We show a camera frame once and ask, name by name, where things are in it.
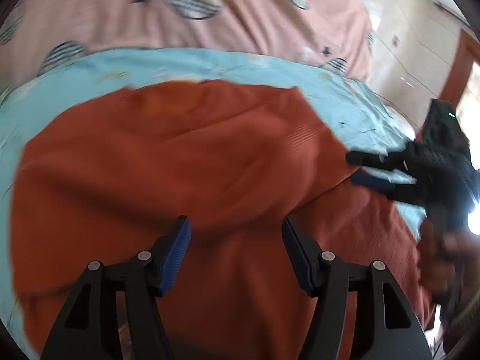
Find white wardrobe doors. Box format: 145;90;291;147
362;0;468;128

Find orange knit sweater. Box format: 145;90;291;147
10;80;432;359

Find turquoise floral bed sheet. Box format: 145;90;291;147
1;48;414;359

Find brown wooden door frame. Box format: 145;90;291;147
439;30;480;108

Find pink plaid-heart duvet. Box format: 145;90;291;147
1;0;373;86

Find person's right hand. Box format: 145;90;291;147
417;219;479;302

